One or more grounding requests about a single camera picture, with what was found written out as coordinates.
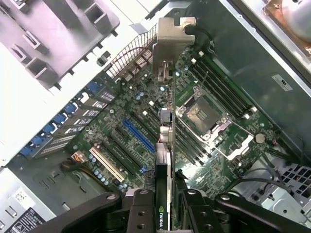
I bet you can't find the metal disk bay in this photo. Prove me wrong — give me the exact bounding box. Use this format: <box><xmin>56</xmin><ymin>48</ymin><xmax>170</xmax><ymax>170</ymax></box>
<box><xmin>257</xmin><ymin>162</ymin><xmax>311</xmax><ymax>219</ymax></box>

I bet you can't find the CPU socket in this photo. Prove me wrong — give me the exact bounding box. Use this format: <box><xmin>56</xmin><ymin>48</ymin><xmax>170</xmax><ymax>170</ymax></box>
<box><xmin>176</xmin><ymin>93</ymin><xmax>231</xmax><ymax>141</ymax></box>

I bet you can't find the grey parts rack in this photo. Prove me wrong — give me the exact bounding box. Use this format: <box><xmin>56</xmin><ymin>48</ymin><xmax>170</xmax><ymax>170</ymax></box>
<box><xmin>0</xmin><ymin>0</ymin><xmax>121</xmax><ymax>91</ymax></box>

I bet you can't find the blue expansion slot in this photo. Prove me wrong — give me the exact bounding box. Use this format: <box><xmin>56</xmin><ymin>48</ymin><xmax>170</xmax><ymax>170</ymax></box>
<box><xmin>122</xmin><ymin>118</ymin><xmax>156</xmax><ymax>154</ymax></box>

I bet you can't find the grey power supply unit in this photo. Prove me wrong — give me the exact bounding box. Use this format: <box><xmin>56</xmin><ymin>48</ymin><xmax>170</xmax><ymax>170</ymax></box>
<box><xmin>0</xmin><ymin>167</ymin><xmax>73</xmax><ymax>233</ymax></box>

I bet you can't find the metal socket cover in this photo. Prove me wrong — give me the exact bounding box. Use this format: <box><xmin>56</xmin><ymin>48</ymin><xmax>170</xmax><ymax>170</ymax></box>
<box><xmin>215</xmin><ymin>133</ymin><xmax>256</xmax><ymax>161</ymax></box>

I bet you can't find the dark grey PC case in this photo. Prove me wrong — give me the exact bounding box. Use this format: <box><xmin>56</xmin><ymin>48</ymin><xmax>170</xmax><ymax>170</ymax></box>
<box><xmin>0</xmin><ymin>0</ymin><xmax>311</xmax><ymax>233</ymax></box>

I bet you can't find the green motherboard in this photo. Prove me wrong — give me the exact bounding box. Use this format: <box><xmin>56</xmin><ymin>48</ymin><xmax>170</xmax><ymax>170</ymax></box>
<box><xmin>82</xmin><ymin>43</ymin><xmax>282</xmax><ymax>195</ymax></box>

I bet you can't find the white expansion slot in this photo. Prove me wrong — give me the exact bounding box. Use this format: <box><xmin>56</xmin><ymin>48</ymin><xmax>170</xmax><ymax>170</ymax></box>
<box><xmin>89</xmin><ymin>145</ymin><xmax>124</xmax><ymax>183</ymax></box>

